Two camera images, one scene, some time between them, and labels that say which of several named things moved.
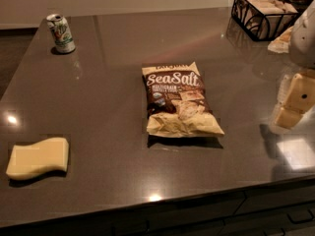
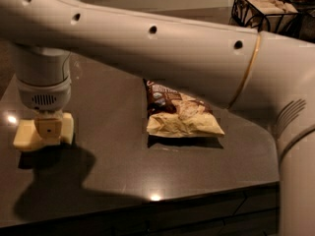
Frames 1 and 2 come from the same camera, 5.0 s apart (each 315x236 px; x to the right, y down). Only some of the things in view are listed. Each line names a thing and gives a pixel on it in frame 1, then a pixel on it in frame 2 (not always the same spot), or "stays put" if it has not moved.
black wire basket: (261, 15) stays put
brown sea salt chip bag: (176, 102) stays put
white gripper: (303, 38) -> (44, 96)
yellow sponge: (29, 159) -> (26, 136)
